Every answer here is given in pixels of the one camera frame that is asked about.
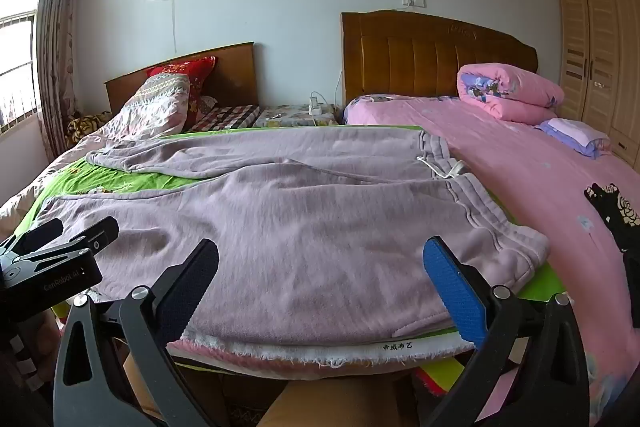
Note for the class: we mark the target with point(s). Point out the barred window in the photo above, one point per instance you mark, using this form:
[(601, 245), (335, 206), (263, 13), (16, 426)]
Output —
[(17, 57)]

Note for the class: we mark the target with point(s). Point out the red embroidered pillow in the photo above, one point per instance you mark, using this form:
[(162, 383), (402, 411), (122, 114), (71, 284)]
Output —
[(200, 72)]

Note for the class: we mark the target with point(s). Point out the bedside table with printed cloth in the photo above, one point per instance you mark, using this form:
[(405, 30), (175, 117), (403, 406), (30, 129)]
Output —
[(285, 114)]

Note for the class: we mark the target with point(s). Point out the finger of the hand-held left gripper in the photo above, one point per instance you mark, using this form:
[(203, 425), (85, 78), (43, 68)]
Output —
[(42, 232), (100, 234)]

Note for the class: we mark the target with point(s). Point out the light wooden wardrobe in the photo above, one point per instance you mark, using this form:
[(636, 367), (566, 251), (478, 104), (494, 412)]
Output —
[(595, 57)]

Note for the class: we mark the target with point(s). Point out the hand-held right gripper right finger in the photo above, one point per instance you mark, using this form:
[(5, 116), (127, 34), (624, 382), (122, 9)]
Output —
[(455, 287)]

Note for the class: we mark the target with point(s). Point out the brown leopard print blanket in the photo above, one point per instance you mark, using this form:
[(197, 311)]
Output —
[(85, 127)]

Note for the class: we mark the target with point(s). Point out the purple pillow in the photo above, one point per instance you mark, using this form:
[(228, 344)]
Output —
[(570, 134)]

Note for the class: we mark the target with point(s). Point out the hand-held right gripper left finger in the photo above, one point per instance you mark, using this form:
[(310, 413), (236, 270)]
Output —
[(200, 277)]

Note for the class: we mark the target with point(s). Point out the black floral cloth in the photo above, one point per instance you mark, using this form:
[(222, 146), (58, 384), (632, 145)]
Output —
[(607, 207)]

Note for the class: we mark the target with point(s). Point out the pink patterned curtain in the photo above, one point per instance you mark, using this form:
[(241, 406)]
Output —
[(57, 32)]

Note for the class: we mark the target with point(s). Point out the pale patterned quilt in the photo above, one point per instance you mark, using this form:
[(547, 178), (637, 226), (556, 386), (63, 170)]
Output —
[(155, 107)]

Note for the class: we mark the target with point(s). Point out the plaid bed sheet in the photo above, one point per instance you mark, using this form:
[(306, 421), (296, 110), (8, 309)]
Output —
[(230, 116)]

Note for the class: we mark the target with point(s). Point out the yellow and red cloth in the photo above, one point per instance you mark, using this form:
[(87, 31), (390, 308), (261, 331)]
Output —
[(442, 374)]

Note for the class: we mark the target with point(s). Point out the folded pink quilt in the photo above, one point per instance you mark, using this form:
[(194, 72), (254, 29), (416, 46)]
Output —
[(520, 97)]

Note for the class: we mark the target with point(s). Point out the lilac fleece pants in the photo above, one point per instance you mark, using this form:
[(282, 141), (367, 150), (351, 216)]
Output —
[(300, 232)]

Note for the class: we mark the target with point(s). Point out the white wall outlet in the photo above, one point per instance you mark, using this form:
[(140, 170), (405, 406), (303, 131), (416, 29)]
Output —
[(414, 0)]

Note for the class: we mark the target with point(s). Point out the large wooden padded headboard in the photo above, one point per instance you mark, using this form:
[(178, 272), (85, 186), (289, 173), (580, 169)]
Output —
[(425, 57)]

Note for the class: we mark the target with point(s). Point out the pink bed sheet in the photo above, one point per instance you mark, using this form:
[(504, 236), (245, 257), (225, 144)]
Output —
[(525, 182)]

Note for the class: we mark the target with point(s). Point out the green blanket with white fringe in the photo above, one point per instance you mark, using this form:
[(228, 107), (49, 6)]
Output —
[(125, 184)]

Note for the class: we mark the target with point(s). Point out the small wooden headboard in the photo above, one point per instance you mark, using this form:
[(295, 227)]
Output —
[(235, 72)]

